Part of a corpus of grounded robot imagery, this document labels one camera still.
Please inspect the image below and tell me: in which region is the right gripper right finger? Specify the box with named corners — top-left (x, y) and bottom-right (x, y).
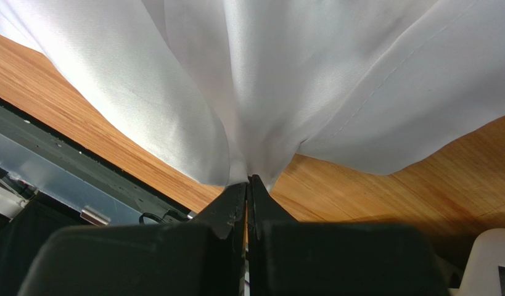
top-left (247, 175), bottom-right (449, 295)

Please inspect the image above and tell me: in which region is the white long sleeve shirt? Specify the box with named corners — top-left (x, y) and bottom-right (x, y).
top-left (0, 1), bottom-right (505, 187)

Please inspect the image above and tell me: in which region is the white laundry basket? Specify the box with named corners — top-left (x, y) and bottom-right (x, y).
top-left (456, 229), bottom-right (505, 296)

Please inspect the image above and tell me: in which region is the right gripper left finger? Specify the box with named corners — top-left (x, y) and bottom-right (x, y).
top-left (19, 183), bottom-right (247, 295)

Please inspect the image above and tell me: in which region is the aluminium frame rail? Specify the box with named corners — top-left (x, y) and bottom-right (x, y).
top-left (0, 133), bottom-right (142, 226)

